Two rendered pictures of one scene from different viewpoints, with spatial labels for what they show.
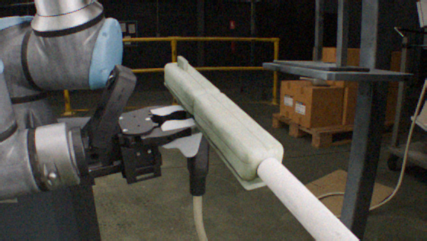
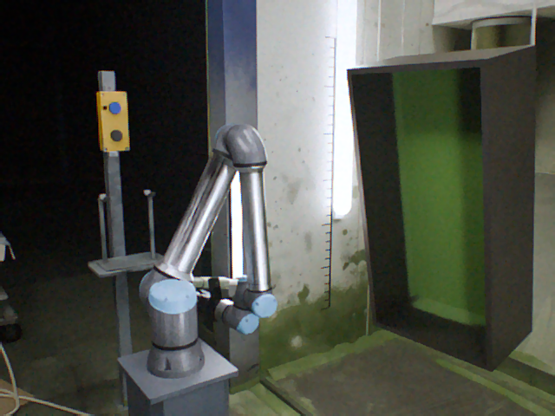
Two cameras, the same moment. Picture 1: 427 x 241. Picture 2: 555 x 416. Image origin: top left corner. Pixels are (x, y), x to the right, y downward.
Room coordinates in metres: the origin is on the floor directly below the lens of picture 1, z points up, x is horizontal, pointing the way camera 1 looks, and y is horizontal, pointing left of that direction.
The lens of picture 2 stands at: (0.90, 2.05, 1.48)
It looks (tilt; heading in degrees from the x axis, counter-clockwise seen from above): 12 degrees down; 247
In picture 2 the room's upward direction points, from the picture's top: straight up
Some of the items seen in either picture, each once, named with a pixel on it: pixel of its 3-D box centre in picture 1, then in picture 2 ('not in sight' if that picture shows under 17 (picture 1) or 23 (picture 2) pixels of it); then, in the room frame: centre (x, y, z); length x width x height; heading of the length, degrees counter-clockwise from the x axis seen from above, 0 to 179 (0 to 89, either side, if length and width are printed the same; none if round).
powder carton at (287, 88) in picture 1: (303, 99); not in sight; (2.96, -0.92, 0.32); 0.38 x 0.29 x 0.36; 111
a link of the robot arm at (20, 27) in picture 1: (14, 56); (173, 310); (0.61, 0.47, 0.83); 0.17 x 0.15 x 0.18; 90
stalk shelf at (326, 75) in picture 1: (329, 70); (128, 263); (0.67, -0.27, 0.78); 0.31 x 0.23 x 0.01; 12
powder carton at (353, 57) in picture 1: (350, 66); not in sight; (2.77, -1.34, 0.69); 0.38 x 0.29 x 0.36; 104
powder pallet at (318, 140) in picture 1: (338, 123); not in sight; (2.90, -1.33, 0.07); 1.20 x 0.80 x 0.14; 109
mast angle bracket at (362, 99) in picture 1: (352, 88); not in sight; (0.68, -0.34, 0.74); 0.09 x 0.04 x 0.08; 102
